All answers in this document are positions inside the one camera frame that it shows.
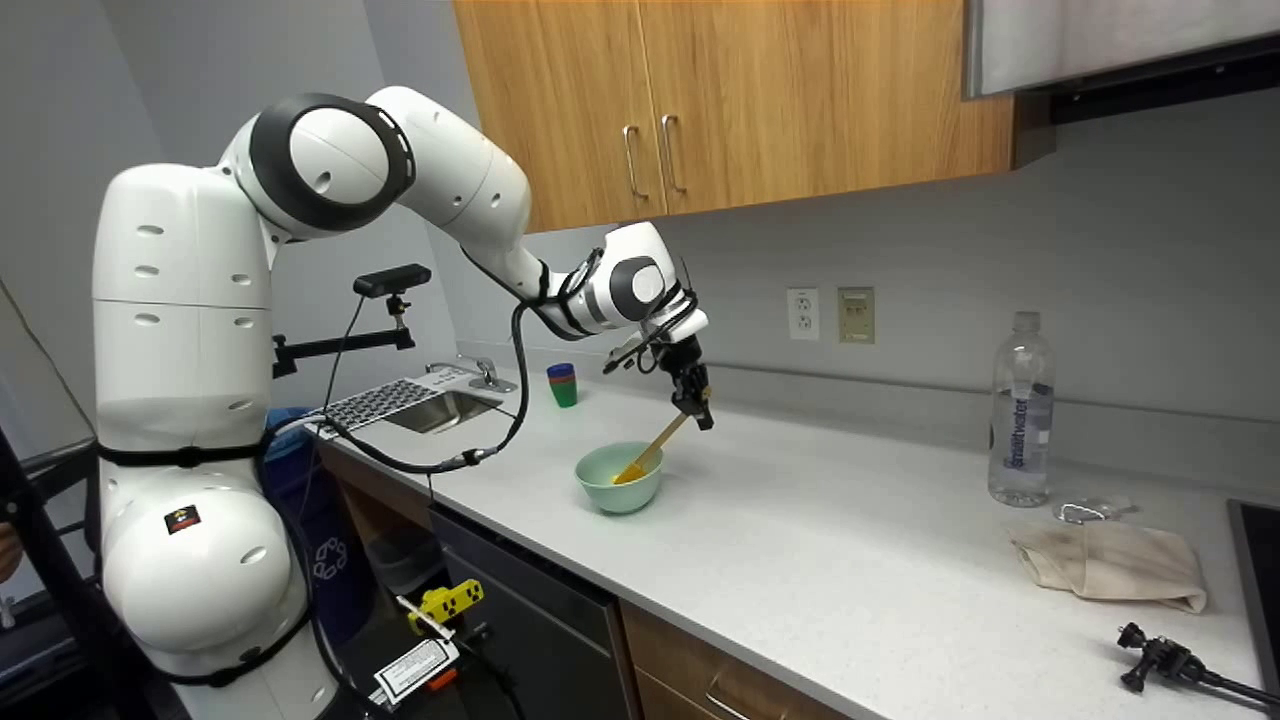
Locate black stove top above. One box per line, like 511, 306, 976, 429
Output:
1226, 498, 1280, 706

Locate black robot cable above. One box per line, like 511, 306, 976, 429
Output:
314, 301, 537, 479

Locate wooden lower drawer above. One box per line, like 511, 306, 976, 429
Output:
618, 602, 853, 720

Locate grey dish drying rack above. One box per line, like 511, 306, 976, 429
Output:
317, 378, 435, 442

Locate blue recycling bin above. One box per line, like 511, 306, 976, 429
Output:
260, 405, 380, 649

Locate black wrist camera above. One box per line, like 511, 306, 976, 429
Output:
602, 338, 669, 380

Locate white wall outlet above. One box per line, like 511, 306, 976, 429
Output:
785, 283, 826, 344

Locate beige crumpled cloth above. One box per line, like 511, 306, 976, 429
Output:
1013, 516, 1211, 615

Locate black dishwasher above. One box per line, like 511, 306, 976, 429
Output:
430, 501, 642, 720

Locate white red control box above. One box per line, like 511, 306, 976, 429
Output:
365, 637, 465, 711

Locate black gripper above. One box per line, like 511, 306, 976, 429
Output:
662, 338, 719, 436

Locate metal cabinet handle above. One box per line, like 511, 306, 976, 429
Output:
657, 109, 698, 204
621, 121, 657, 210

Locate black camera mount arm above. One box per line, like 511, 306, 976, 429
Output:
269, 294, 421, 386

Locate wooden cabinet door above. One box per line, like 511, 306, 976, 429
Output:
452, 0, 662, 242
636, 0, 1056, 221

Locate steel range hood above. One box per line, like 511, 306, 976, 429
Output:
964, 0, 1280, 127

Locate black exterior camera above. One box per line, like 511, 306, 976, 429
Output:
352, 259, 435, 306

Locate yellow hand tool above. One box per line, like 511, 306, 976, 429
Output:
403, 575, 492, 640

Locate wooden spatula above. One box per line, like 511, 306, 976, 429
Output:
614, 412, 692, 489

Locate small black camera tripod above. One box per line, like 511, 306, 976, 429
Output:
1114, 619, 1280, 711

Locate light green bowl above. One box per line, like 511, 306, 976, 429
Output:
572, 442, 669, 520

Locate clear plastic water bottle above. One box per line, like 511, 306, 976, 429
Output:
985, 309, 1062, 511

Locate beige wall switch plate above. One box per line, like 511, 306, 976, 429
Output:
836, 283, 882, 347

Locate black tripod leg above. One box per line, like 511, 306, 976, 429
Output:
0, 429, 154, 720

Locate stacked blue green cups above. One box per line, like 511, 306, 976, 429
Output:
544, 361, 583, 412

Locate steel sink basin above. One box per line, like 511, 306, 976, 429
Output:
386, 390, 508, 436

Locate small clear wrapper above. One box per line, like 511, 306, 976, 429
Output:
1056, 498, 1141, 527

